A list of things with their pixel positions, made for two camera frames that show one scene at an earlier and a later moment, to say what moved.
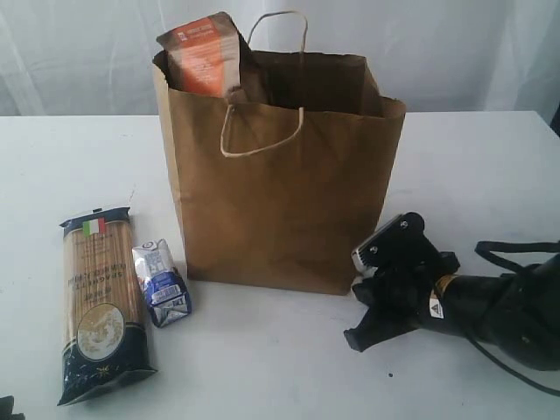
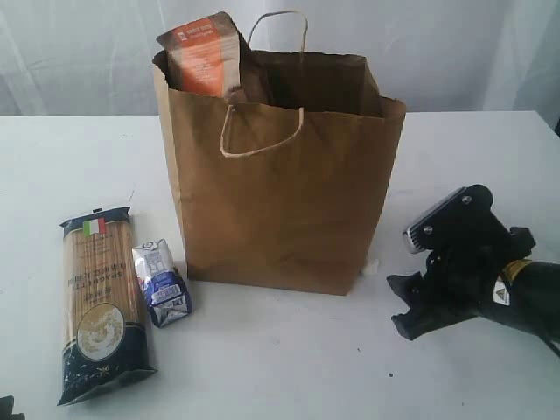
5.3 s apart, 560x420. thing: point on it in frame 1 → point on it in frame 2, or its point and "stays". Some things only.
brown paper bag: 277,178 stays
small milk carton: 167,296 stays
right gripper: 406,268 → 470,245
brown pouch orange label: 203,55 stays
